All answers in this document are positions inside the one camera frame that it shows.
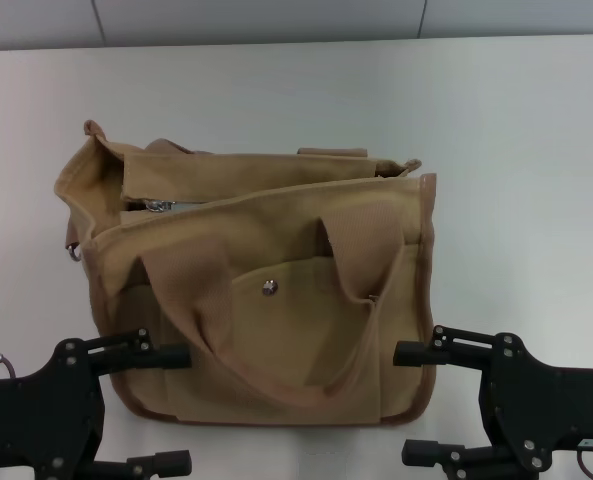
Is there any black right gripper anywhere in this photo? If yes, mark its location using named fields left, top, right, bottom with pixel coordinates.
left=393, top=324, right=593, bottom=480

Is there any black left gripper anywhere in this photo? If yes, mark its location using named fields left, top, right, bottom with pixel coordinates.
left=0, top=327, right=194, bottom=480

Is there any khaki canvas food bag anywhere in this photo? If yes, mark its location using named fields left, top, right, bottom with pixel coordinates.
left=51, top=118, right=438, bottom=427

